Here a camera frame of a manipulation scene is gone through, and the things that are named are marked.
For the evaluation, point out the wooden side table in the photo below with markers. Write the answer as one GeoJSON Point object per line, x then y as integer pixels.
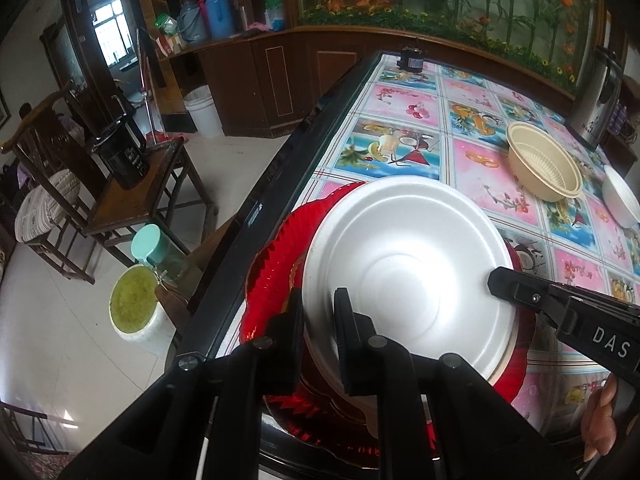
{"type": "Point", "coordinates": [150, 180]}

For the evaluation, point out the wooden shelf unit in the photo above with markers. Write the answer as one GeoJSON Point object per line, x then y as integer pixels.
{"type": "Point", "coordinates": [622, 152]}

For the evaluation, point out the pink cloth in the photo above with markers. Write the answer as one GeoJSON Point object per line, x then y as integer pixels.
{"type": "Point", "coordinates": [255, 30]}

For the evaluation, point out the red plate with gold print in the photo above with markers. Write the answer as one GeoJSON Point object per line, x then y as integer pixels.
{"type": "Point", "coordinates": [270, 260]}

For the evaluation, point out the person's right hand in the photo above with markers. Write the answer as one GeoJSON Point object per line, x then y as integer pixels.
{"type": "Point", "coordinates": [600, 420]}

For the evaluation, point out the mop pole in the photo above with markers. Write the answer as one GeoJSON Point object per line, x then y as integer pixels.
{"type": "Point", "coordinates": [148, 110]}

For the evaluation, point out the stainless steel thermos kettle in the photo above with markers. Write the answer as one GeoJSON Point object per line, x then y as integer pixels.
{"type": "Point", "coordinates": [592, 105]}

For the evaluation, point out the grey-blue thermos jug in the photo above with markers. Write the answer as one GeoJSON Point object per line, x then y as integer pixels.
{"type": "Point", "coordinates": [192, 22]}

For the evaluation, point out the small black device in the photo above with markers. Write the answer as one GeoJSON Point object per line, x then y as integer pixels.
{"type": "Point", "coordinates": [411, 60]}

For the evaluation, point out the blue thermos jug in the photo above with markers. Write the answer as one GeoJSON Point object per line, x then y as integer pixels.
{"type": "Point", "coordinates": [221, 15]}

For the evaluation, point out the bamboo flower glass panel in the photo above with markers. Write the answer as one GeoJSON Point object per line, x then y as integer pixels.
{"type": "Point", "coordinates": [450, 0]}

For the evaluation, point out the white tub yellow-green contents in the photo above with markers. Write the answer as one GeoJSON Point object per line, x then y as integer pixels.
{"type": "Point", "coordinates": [132, 305]}

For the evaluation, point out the white bucket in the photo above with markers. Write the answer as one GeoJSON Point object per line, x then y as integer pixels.
{"type": "Point", "coordinates": [205, 115]}

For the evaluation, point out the wooden stool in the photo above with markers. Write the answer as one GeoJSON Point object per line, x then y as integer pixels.
{"type": "Point", "coordinates": [210, 255]}

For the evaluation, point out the teal lid jar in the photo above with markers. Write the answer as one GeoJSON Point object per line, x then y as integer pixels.
{"type": "Point", "coordinates": [150, 245]}

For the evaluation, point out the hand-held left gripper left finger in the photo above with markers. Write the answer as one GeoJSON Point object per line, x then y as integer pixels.
{"type": "Point", "coordinates": [285, 355]}

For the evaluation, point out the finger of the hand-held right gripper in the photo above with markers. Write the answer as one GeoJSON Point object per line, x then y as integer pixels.
{"type": "Point", "coordinates": [520, 292]}

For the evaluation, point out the green packet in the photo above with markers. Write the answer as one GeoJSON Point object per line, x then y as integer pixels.
{"type": "Point", "coordinates": [166, 25]}

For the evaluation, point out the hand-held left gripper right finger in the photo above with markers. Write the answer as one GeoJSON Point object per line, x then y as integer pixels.
{"type": "Point", "coordinates": [357, 360]}

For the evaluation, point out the dark wooden chair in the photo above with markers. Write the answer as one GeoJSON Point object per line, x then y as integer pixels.
{"type": "Point", "coordinates": [55, 145]}

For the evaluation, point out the black framed table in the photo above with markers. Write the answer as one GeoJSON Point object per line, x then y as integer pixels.
{"type": "Point", "coordinates": [260, 210]}

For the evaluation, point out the printed fruit tablecloth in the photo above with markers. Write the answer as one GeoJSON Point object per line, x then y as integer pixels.
{"type": "Point", "coordinates": [400, 105]}

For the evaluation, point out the purple bottle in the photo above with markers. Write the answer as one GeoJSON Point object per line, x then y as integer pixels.
{"type": "Point", "coordinates": [616, 117]}
{"type": "Point", "coordinates": [626, 120]}

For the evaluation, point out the striped seat cushion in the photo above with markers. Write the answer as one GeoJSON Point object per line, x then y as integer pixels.
{"type": "Point", "coordinates": [45, 205]}

